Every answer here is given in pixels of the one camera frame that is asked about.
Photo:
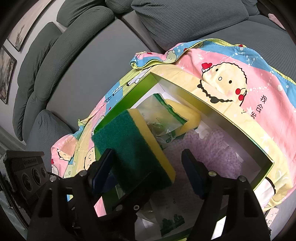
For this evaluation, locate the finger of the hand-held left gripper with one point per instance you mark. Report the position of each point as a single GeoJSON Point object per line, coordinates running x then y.
{"type": "Point", "coordinates": [134, 199]}

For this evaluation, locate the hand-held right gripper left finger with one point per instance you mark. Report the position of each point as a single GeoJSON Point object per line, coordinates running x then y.
{"type": "Point", "coordinates": [104, 171]}

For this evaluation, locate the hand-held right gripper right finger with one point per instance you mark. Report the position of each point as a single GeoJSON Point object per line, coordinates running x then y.
{"type": "Point", "coordinates": [193, 176]}

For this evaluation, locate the green yellow scouring sponge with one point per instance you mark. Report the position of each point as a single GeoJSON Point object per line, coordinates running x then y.
{"type": "Point", "coordinates": [131, 148]}

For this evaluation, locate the purple checked cleaning cloth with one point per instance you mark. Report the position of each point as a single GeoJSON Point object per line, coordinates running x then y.
{"type": "Point", "coordinates": [219, 148]}

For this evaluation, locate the large yellow sponge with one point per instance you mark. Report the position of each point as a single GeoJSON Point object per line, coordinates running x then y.
{"type": "Point", "coordinates": [189, 115]}

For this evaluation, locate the green cardboard box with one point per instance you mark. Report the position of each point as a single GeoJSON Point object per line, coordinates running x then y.
{"type": "Point", "coordinates": [129, 92]}

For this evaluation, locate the grey sofa cushion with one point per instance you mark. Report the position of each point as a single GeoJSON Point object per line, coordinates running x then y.
{"type": "Point", "coordinates": [189, 23]}
{"type": "Point", "coordinates": [46, 134]}
{"type": "Point", "coordinates": [85, 11]}
{"type": "Point", "coordinates": [37, 69]}

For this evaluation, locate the small white device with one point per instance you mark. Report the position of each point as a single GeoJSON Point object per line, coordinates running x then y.
{"type": "Point", "coordinates": [272, 216]}

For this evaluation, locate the grey sofa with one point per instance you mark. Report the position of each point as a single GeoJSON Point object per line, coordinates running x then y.
{"type": "Point", "coordinates": [97, 60]}

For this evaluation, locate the cartoon printed blanket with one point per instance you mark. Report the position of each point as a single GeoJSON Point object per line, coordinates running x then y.
{"type": "Point", "coordinates": [254, 81]}

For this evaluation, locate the pink soft item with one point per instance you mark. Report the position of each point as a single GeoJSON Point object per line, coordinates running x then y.
{"type": "Point", "coordinates": [276, 20]}

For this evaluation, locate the framed wall picture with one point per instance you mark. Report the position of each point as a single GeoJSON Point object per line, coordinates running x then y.
{"type": "Point", "coordinates": [7, 74]}
{"type": "Point", "coordinates": [25, 25]}

